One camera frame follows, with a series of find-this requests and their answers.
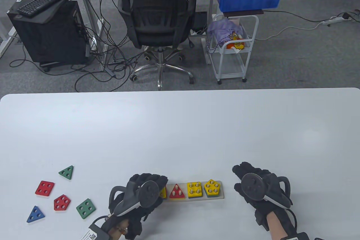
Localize person's right hand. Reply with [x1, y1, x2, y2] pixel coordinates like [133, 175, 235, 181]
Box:
[232, 162, 293, 216]

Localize person's left hand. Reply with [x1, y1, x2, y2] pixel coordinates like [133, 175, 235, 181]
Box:
[118, 173, 168, 219]

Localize red triangle block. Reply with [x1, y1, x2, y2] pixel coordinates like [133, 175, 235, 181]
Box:
[169, 184, 185, 199]

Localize wooden post board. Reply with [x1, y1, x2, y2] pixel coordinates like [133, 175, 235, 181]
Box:
[162, 181, 225, 202]

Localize yellow square block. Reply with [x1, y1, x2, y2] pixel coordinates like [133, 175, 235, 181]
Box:
[187, 182, 203, 199]

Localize yellow pentagon block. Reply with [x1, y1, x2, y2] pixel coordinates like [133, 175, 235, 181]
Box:
[204, 179, 220, 197]

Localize green square block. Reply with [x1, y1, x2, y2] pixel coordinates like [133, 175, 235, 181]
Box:
[76, 198, 96, 219]

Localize green triangle block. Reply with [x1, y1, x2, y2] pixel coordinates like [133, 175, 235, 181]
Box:
[58, 165, 74, 180]

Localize red pentagon block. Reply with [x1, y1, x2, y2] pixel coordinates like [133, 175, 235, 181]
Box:
[53, 194, 71, 211]

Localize red square block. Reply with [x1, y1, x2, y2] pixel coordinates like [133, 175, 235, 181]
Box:
[35, 180, 55, 197]

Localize blue triangle block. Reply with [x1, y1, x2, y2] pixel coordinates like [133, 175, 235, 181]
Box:
[26, 205, 45, 223]

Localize person's left forearm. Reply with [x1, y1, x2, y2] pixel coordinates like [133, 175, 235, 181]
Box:
[108, 220, 130, 240]

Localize person's right forearm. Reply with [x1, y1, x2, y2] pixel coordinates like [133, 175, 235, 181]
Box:
[266, 211, 298, 240]

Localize black tracking controller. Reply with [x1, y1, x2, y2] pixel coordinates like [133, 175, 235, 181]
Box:
[109, 180, 160, 217]
[241, 173, 293, 209]

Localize black labelled box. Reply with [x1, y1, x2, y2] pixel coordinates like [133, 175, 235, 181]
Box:
[82, 224, 111, 240]
[277, 232, 310, 240]

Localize white utility cart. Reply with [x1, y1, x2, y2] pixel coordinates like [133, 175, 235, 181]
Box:
[209, 14, 259, 85]

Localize orange plush toy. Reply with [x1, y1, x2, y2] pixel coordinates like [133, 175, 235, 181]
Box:
[226, 32, 246, 51]

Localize purple cloth bag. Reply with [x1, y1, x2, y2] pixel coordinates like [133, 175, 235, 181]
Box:
[206, 18, 243, 53]

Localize black bag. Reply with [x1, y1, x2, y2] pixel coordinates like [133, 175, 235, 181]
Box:
[191, 11, 209, 34]

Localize black mesh office chair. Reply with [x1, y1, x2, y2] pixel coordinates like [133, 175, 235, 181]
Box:
[112, 0, 197, 91]

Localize brown board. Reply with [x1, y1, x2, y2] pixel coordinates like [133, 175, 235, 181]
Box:
[223, 9, 264, 17]

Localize white power strip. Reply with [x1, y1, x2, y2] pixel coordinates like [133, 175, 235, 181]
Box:
[321, 16, 352, 26]

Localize black computer tower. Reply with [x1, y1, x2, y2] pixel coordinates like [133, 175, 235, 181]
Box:
[7, 0, 91, 72]

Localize white desk foot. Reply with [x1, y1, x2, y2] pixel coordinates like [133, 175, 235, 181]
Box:
[0, 25, 18, 58]

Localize black keyboard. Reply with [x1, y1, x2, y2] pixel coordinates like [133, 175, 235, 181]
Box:
[17, 0, 72, 17]

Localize black glove cable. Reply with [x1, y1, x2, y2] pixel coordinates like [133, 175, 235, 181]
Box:
[290, 209, 299, 234]
[91, 216, 111, 225]

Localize tangle of black cables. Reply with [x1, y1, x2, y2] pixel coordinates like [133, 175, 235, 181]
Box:
[9, 0, 147, 92]

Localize white floor cable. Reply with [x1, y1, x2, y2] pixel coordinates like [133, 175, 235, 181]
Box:
[256, 21, 327, 41]

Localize black floor cable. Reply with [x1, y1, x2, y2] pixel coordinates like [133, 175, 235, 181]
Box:
[263, 10, 360, 24]

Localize white desk frame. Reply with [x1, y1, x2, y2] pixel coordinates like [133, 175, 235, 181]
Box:
[60, 0, 109, 72]

